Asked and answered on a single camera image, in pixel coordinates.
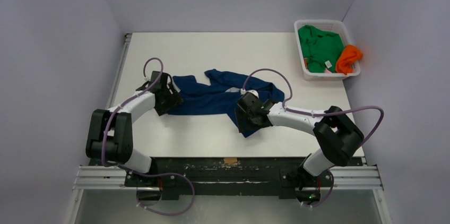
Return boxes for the blue t-shirt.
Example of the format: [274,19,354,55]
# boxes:
[168,69,284,125]

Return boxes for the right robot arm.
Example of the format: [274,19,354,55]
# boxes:
[235,92,365,185]

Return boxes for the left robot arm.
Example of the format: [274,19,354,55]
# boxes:
[85,71,183,186]

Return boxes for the brown tape piece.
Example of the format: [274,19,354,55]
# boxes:
[223,157,239,166]

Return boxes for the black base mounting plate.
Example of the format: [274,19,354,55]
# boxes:
[88,157,364,201]

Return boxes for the green t-shirt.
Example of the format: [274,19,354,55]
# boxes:
[298,25,344,73]

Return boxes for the orange t-shirt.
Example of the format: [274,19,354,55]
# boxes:
[335,45,363,75]

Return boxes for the white plastic basket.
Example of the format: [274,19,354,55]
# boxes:
[294,19,361,81]

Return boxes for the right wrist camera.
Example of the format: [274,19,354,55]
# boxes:
[240,89,259,98]

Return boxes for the aluminium frame rail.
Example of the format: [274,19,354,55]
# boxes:
[73,166,126,190]

